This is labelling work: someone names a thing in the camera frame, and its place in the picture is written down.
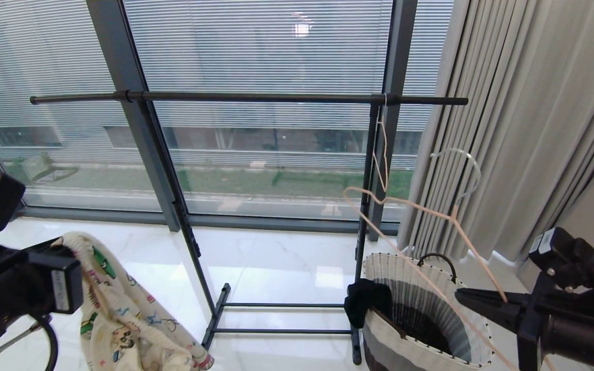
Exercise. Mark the cream printed garment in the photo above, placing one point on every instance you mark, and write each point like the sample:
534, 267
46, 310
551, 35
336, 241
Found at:
127, 319

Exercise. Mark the white laundry basket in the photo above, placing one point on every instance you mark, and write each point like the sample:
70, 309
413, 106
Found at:
415, 268

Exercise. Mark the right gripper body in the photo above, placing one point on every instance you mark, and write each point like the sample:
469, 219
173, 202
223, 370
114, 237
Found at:
575, 340

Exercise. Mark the beige curtain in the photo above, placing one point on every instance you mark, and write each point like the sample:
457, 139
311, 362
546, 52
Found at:
524, 103

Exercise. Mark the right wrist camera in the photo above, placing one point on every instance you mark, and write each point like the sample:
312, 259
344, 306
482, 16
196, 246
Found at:
570, 263

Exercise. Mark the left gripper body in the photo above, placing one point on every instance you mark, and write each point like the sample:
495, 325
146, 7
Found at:
8, 288

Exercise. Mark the black clothes rack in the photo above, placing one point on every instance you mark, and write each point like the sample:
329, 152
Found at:
225, 96

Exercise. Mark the black garment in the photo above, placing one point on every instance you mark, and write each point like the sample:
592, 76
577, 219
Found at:
366, 301

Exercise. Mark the pink clothes hanger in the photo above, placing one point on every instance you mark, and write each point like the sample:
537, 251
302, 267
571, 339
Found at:
383, 154
475, 255

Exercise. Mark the window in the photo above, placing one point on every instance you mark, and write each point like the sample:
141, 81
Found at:
250, 51

